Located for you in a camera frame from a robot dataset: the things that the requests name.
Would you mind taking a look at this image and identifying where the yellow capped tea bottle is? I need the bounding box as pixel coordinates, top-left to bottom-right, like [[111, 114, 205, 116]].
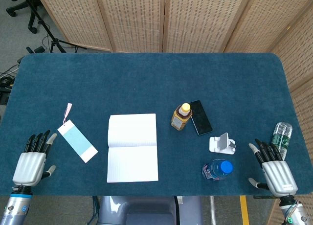
[[170, 102, 193, 131]]

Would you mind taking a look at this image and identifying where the blue cable bundle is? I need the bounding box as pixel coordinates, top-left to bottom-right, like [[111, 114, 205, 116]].
[[88, 195, 101, 225]]

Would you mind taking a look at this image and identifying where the black office chair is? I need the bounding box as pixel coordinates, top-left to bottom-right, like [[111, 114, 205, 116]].
[[4, 0, 41, 34]]

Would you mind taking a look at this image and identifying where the black power adapter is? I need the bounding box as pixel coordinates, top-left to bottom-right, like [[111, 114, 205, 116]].
[[25, 45, 46, 54]]

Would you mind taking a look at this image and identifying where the black tripod stand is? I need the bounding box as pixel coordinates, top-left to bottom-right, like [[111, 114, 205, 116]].
[[21, 0, 87, 54]]

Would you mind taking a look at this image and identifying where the open white lined notebook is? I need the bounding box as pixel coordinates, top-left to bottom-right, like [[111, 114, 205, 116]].
[[107, 113, 159, 183]]

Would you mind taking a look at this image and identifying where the black floor device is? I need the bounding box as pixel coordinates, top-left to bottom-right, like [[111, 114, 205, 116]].
[[0, 87, 12, 106]]

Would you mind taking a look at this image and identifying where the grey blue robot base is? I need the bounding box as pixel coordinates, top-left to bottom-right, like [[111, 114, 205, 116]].
[[97, 195, 203, 225]]

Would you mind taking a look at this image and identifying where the clear green label water bottle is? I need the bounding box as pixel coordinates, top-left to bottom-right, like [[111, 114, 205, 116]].
[[270, 122, 293, 161]]

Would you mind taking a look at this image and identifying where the blue cream bookmark with tassel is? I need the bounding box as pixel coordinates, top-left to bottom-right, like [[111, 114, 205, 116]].
[[57, 102, 99, 163]]

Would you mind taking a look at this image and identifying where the white folding phone stand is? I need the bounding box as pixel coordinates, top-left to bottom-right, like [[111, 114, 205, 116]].
[[209, 132, 237, 155]]

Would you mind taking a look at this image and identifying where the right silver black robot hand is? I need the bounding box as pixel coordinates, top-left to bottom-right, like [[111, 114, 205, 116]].
[[248, 138, 298, 199]]

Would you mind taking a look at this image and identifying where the black smartphone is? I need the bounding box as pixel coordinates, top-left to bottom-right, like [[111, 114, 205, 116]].
[[188, 100, 213, 136]]

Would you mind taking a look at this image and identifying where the blue capped water bottle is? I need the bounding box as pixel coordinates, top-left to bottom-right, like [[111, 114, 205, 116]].
[[201, 158, 234, 181]]

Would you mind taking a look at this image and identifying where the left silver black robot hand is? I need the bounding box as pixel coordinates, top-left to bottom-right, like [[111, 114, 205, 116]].
[[12, 130, 57, 187]]

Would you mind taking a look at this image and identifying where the dark blue table cloth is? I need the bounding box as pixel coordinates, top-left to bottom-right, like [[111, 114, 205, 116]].
[[0, 52, 311, 196]]

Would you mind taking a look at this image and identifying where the floor cable bundle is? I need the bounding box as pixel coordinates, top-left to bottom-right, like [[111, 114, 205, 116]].
[[0, 63, 20, 89]]

